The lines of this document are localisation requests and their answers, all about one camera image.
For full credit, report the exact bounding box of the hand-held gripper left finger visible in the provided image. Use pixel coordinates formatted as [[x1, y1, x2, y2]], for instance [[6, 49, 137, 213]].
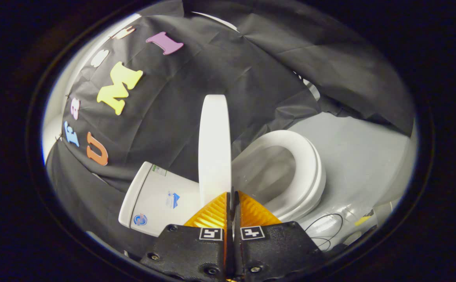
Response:
[[140, 192, 232, 282]]

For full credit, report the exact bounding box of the thin black floor cable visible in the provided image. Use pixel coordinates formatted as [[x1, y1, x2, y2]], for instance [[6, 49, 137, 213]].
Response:
[[304, 213, 344, 251]]

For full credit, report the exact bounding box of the yellow tape piece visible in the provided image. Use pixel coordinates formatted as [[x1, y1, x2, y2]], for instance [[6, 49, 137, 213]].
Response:
[[354, 210, 374, 226]]

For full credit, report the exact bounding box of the white toilet lid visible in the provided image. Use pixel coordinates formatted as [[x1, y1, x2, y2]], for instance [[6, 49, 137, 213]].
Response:
[[198, 94, 232, 208]]

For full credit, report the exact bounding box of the white ceramic toilet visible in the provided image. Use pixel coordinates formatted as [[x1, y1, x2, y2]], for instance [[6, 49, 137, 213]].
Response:
[[118, 130, 326, 237]]

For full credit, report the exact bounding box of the white toilet seat ring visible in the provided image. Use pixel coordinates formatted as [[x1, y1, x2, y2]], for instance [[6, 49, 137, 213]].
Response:
[[232, 130, 326, 222]]

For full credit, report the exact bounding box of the black backdrop cloth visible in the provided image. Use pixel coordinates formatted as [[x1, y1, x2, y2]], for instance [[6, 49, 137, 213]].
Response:
[[45, 0, 414, 259]]

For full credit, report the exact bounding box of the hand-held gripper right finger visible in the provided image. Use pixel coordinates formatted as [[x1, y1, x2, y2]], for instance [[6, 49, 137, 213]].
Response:
[[234, 191, 326, 282]]

